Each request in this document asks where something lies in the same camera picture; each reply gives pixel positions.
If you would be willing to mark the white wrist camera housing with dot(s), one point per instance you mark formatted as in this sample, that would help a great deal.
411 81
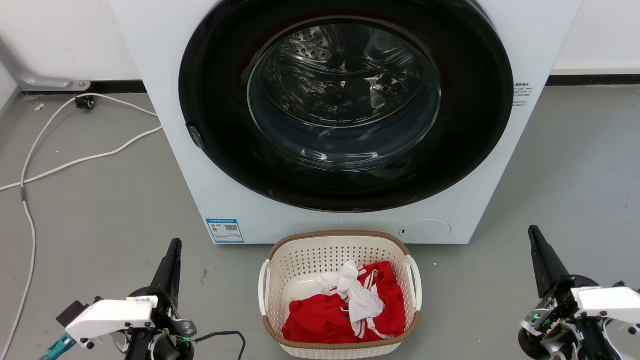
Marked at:
110 316
610 300

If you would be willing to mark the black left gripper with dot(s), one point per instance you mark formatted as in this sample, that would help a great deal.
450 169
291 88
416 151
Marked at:
167 320

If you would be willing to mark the cream perforated laundry basket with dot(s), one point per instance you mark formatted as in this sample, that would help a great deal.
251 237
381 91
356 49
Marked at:
300 260

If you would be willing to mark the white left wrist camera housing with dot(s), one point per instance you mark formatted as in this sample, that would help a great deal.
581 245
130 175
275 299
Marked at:
110 316

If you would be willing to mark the white garment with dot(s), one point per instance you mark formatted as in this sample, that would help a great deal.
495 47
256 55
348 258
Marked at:
357 300

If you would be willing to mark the white front-load washing machine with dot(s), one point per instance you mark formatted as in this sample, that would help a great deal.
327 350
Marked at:
200 200

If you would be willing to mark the steel washer drum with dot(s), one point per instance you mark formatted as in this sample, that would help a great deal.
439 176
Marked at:
345 90

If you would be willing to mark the small printed text sticker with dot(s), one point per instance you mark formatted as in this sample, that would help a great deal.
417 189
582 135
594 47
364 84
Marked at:
522 94

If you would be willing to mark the grey metal pipe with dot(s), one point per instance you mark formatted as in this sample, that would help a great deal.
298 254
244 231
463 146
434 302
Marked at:
30 80

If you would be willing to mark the round white filter cover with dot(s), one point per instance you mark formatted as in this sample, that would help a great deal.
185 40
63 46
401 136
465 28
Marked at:
425 231

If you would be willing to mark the red garment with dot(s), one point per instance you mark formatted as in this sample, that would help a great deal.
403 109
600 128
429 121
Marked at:
320 320

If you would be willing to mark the black round washer door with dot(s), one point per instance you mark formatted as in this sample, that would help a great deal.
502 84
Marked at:
225 150

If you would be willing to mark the blue energy label sticker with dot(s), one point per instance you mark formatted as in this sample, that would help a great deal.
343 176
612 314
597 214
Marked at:
225 230

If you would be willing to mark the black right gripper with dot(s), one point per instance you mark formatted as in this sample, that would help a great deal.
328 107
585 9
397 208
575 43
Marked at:
560 310

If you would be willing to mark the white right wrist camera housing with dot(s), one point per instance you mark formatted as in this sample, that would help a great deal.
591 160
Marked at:
610 300

